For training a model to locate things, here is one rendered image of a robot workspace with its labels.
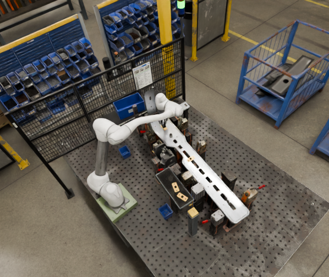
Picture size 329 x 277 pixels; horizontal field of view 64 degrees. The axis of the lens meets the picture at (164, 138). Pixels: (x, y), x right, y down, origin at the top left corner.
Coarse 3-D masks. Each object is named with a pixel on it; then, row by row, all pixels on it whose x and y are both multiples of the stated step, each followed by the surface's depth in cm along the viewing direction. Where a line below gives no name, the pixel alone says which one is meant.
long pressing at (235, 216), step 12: (168, 120) 285; (156, 132) 275; (168, 132) 274; (180, 132) 274; (168, 144) 265; (180, 144) 264; (192, 168) 246; (204, 168) 244; (204, 180) 237; (216, 180) 236; (216, 192) 229; (228, 192) 228; (216, 204) 222; (240, 204) 220; (228, 216) 215; (240, 216) 214
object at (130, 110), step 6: (132, 96) 292; (138, 96) 297; (114, 102) 287; (120, 102) 291; (126, 102) 295; (132, 102) 299; (138, 102) 301; (120, 108) 297; (126, 108) 279; (132, 108) 283; (138, 108) 287; (144, 108) 292; (120, 114) 281; (126, 114) 285; (132, 114) 289
